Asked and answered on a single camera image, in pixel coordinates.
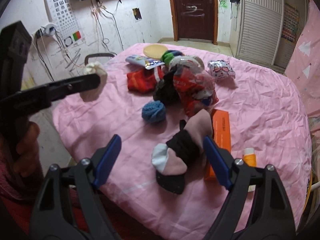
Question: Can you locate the black plastic bag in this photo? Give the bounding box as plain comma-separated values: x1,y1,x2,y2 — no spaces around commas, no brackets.
153,66,181,106

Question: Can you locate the red snack bag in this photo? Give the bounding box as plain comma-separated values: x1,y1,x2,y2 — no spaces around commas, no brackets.
173,66,219,117

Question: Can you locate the patterned white foil wrapper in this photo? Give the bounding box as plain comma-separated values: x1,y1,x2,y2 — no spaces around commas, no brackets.
208,60,235,82

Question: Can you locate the person's left hand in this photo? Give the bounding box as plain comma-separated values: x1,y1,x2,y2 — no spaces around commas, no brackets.
13,121,43,184

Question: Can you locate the white power adapter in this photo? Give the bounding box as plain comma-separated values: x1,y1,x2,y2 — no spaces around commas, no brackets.
41,23,57,36

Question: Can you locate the yellow white bottle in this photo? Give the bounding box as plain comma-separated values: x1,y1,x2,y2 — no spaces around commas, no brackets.
243,148,257,167

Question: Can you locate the eye chart poster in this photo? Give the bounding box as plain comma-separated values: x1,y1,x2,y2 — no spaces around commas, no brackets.
45,0,83,47

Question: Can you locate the red striped sock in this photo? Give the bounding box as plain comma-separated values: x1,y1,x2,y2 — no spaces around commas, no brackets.
127,66,164,94

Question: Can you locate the orange box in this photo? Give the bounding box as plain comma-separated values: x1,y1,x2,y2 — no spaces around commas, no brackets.
204,109,231,181

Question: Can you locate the blue knitted ball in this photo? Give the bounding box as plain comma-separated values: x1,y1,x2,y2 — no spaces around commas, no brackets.
142,101,166,124

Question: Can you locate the yellow round brush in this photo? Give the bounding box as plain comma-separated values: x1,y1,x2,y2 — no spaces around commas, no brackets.
143,43,168,60

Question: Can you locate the pink bed sheet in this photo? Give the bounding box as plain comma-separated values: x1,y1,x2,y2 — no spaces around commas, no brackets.
53,43,311,239

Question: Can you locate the white pink sock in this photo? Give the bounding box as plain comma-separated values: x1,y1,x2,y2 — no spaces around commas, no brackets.
151,144,187,194

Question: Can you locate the green blue sock ball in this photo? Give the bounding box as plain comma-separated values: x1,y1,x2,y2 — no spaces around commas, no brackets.
160,50,184,66

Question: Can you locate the pink black sock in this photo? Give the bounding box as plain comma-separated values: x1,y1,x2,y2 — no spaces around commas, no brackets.
166,109,213,167

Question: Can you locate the pink tree pattern curtain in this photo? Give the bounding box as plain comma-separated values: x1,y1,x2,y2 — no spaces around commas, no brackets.
285,0,320,117

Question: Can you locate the dark brown door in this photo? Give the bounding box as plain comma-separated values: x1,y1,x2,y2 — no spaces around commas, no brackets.
169,0,218,44

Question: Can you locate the white louvered wardrobe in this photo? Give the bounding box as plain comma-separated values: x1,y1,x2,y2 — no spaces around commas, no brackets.
235,0,309,73

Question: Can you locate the colourful wall poster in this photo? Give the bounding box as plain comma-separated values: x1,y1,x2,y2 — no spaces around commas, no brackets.
281,3,299,43

